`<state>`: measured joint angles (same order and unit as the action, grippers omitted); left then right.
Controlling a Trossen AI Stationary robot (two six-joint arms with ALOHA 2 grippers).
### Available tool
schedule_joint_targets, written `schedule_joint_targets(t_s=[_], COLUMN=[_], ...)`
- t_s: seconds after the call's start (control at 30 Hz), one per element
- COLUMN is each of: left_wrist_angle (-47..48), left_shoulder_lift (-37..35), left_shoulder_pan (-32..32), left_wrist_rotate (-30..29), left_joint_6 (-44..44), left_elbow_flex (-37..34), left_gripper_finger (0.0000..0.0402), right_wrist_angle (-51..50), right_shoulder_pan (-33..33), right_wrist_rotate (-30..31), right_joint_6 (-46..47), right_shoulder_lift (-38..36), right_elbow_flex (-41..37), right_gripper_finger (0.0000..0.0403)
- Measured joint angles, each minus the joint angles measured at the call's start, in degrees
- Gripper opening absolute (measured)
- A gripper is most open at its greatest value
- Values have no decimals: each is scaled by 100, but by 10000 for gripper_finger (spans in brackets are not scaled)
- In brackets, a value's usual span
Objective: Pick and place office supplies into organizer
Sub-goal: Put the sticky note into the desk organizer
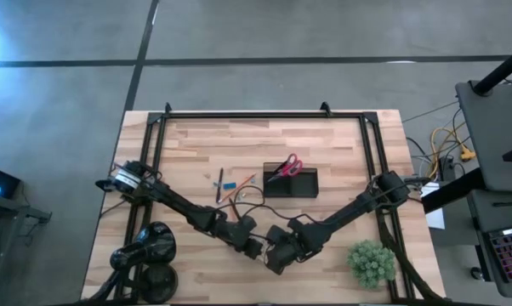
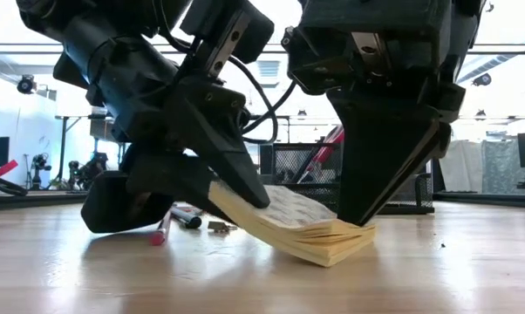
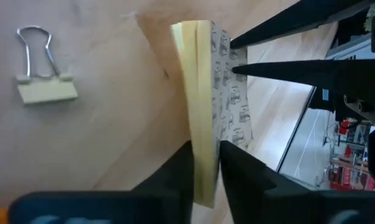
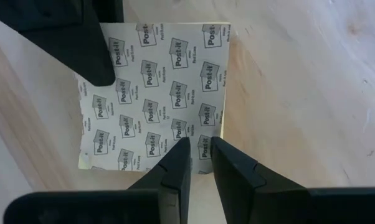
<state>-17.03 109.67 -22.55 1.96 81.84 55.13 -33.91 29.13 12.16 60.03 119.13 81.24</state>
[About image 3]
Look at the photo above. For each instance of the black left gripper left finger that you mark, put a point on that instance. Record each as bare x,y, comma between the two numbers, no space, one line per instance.
168,186

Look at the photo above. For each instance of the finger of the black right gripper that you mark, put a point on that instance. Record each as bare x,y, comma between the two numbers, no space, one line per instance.
299,18
330,74

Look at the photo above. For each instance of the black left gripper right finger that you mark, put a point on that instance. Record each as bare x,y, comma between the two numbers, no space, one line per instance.
253,193

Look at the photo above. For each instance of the yellow sticky note pad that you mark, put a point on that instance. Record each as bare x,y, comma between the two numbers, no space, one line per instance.
203,109

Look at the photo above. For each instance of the pale yellow binder clip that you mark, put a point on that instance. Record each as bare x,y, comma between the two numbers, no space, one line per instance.
47,91

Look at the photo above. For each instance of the red background equipment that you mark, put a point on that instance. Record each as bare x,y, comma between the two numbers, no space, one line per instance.
346,174

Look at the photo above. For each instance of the black aluminium table frame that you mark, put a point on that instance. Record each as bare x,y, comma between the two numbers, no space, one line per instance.
295,130

